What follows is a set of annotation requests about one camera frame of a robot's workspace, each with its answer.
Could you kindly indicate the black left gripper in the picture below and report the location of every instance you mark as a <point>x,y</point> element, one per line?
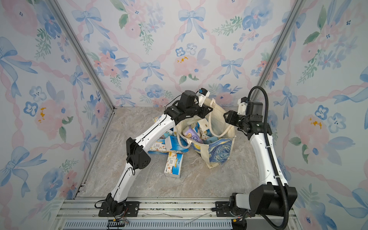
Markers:
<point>205,111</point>

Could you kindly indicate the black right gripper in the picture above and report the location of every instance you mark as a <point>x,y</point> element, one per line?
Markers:
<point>231,119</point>

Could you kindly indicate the blue white tissue pack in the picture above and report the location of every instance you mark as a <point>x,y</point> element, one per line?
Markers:
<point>203,127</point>

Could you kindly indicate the purple tissue pack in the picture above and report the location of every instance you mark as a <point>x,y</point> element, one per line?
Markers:
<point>190,133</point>

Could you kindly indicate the light blue tissue pack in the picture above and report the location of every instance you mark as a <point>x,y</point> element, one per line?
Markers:
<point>210,140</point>

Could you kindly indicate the cream canvas tote bag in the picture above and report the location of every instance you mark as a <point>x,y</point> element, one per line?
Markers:
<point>216,136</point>

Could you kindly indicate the blue cartoon tissue pack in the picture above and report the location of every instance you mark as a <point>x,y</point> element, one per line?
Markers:
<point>173,165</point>
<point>158,147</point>

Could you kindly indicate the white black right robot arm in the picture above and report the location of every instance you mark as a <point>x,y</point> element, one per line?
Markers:
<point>273,196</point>

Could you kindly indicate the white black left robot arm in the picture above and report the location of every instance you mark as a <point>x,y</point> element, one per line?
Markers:
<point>189,105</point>

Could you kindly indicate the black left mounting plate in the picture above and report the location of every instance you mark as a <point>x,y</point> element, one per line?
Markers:
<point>127,209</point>

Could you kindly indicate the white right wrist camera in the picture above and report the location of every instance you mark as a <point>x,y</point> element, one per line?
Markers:
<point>242,106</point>

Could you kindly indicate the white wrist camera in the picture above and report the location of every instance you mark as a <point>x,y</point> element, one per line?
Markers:
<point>242,106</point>
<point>202,95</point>

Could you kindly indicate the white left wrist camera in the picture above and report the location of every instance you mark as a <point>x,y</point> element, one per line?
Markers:
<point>202,95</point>

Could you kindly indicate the right aluminium corner post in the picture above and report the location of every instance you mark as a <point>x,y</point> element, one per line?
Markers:
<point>266,24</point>

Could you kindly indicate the aluminium corner post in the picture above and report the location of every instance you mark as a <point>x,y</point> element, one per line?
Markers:
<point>67,28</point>
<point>266,24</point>

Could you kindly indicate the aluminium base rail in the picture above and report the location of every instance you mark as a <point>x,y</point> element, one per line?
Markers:
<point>81,213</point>

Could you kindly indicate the left aluminium corner post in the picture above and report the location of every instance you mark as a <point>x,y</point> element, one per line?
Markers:
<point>67,28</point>

